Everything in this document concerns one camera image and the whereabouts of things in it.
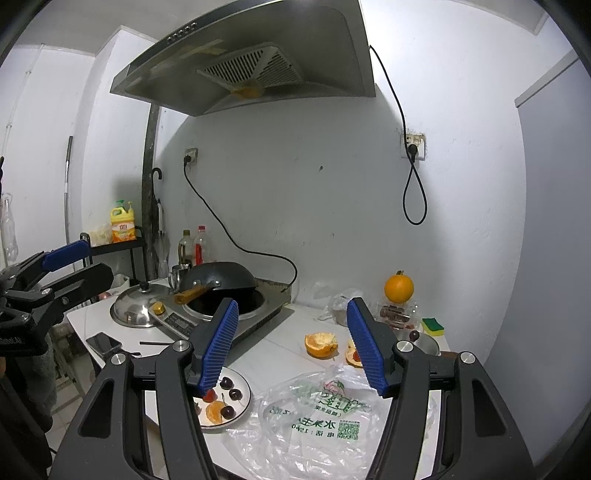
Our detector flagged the steel saucepan lid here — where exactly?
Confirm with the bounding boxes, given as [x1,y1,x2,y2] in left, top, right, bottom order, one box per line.
[397,329,441,356]

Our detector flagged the glass pot lid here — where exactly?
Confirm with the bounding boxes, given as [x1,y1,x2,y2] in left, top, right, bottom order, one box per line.
[110,282,171,328]

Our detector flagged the half peeled orange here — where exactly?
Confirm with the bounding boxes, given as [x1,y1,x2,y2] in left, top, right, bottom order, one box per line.
[304,331,339,360]

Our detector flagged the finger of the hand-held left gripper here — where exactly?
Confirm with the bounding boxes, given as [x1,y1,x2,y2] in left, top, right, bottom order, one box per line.
[0,239,92,291]
[23,263,115,333]

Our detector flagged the black smartphone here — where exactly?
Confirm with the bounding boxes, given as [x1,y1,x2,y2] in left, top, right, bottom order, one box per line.
[86,332,123,356]

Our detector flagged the black umbrella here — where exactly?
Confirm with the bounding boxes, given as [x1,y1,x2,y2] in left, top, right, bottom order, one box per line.
[150,167,164,278]

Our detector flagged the black wok with wooden handle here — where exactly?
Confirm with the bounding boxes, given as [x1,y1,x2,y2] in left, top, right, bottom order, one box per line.
[173,261,257,305]

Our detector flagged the black induction cooker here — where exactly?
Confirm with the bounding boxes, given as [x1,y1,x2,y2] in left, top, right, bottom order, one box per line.
[148,276,296,352]

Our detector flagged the person's left forearm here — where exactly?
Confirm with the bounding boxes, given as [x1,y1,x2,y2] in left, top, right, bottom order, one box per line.
[0,332,58,480]

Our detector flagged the yellow detergent bottle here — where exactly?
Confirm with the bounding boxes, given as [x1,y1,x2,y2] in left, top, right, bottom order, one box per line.
[110,199,138,244]

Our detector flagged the grey vertical pipe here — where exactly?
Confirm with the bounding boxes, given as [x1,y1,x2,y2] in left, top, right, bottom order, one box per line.
[141,104,160,282]

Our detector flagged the white plate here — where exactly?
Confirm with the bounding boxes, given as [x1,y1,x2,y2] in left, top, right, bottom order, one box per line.
[191,367,252,430]

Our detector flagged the whole orange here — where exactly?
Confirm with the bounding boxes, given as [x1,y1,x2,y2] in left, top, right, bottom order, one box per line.
[384,272,415,304]

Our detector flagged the steel cup in bag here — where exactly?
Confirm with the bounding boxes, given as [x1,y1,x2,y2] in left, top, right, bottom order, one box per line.
[316,284,365,326]

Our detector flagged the printed clear plastic bag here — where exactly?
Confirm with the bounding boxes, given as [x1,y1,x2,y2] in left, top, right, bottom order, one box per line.
[224,362,437,480]

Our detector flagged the clear plastic bottle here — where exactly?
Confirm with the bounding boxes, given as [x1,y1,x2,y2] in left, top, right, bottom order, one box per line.
[0,194,19,264]

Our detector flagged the dark oil bottle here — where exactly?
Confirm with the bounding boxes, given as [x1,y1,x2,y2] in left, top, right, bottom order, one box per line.
[179,230,195,268]

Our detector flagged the black metal rack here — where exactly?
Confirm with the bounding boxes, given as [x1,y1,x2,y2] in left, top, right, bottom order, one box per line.
[69,233,148,287]

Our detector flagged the black cooker power cable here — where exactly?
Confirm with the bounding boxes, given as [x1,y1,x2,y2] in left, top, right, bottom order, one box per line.
[183,157,298,296]

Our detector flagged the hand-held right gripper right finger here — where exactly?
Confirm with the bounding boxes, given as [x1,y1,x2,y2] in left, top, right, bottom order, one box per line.
[346,298,536,480]

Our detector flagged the steel range hood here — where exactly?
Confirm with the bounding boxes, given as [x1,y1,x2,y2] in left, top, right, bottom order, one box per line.
[110,0,377,117]

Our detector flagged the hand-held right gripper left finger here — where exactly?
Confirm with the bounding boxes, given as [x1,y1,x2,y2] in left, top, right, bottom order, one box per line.
[48,298,240,480]

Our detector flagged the black range hood cable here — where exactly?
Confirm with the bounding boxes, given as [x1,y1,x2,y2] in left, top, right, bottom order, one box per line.
[368,45,428,226]

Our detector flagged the steel mug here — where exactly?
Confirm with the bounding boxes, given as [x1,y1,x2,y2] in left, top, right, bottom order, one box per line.
[168,264,191,291]

